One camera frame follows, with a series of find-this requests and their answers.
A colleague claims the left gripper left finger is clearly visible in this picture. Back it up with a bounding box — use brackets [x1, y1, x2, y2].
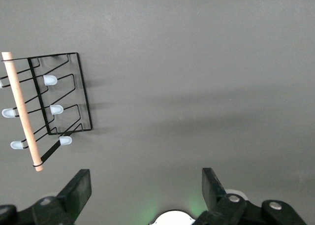
[31, 169, 92, 225]

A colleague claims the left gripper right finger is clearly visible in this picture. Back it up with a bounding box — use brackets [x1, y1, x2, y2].
[194, 167, 247, 225]

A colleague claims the black wire cup holder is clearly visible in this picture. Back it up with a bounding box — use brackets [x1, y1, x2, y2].
[0, 52, 94, 172]

